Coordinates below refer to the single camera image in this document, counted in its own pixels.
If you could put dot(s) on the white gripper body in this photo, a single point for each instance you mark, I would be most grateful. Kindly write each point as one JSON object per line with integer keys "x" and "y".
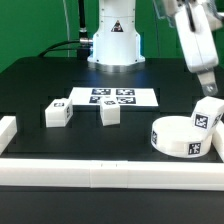
{"x": 198, "y": 46}

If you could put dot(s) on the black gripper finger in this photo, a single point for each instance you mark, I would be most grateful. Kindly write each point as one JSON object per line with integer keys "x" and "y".
{"x": 208, "y": 83}

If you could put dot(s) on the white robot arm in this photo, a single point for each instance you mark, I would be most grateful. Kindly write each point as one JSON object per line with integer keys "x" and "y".
{"x": 117, "y": 44}

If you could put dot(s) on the white marker sheet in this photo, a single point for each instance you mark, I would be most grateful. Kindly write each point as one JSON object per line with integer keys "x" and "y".
{"x": 125, "y": 96}

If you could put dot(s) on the white left fence bar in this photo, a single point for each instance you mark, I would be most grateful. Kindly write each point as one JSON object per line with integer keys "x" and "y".
{"x": 8, "y": 129}

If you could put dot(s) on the white front fence bar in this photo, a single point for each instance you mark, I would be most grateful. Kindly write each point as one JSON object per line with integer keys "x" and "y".
{"x": 112, "y": 174}

